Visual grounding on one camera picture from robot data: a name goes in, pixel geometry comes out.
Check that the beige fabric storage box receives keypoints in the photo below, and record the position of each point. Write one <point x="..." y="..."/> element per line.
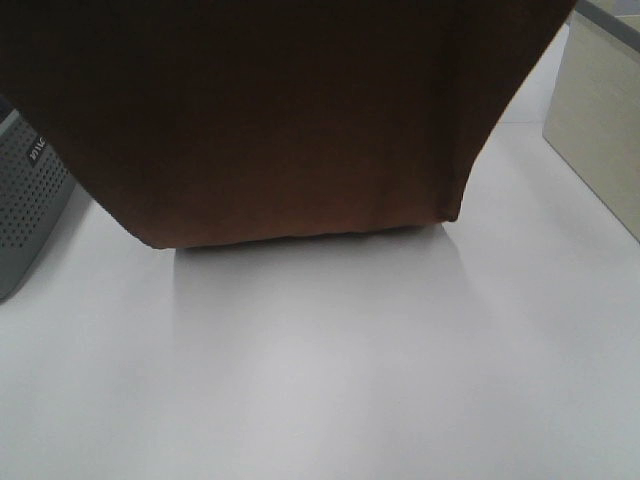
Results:
<point x="593" y="118"/>

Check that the brown towel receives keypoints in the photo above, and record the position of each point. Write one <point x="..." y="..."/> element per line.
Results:
<point x="202" y="123"/>

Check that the grey perforated plastic basket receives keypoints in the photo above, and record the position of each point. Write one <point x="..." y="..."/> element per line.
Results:
<point x="35" y="188"/>

